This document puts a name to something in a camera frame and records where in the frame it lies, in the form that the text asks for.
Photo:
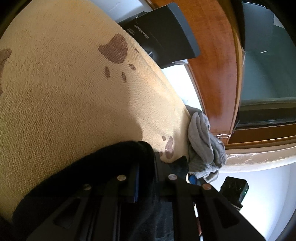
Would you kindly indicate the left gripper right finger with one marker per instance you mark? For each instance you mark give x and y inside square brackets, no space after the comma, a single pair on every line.
[200,212]

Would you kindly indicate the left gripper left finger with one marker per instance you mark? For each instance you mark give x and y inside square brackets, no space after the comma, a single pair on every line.
[96,208]

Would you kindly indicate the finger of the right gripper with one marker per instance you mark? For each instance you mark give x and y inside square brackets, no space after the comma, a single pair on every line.
[193,180]

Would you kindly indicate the black knit sweater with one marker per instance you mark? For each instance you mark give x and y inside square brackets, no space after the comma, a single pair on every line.
[155,215]

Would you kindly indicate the grey garment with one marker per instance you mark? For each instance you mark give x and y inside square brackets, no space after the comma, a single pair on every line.
[207,154]

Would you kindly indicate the right beige curtain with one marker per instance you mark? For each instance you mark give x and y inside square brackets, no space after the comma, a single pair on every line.
[258,159]

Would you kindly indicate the yellow paw print blanket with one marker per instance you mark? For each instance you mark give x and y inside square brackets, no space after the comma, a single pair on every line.
[72,82]

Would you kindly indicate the black box on bed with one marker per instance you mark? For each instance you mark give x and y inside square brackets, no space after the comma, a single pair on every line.
[164,34]

